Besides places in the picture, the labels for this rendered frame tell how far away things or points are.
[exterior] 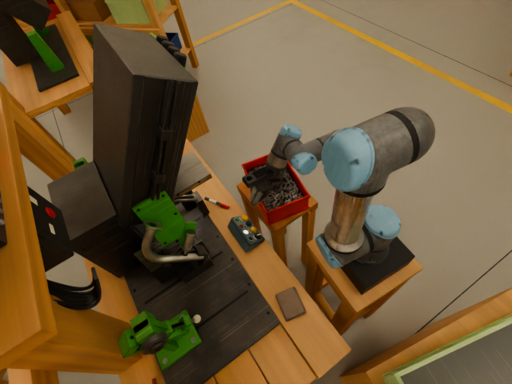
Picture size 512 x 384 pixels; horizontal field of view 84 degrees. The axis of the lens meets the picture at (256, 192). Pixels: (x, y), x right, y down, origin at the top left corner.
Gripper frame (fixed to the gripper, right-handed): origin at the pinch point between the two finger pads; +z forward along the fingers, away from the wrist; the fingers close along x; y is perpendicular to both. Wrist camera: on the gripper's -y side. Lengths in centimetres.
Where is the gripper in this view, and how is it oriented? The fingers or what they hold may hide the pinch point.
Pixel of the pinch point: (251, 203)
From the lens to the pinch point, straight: 116.2
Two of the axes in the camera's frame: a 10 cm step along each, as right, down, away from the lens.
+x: -5.6, -6.4, 5.3
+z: -3.7, 7.6, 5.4
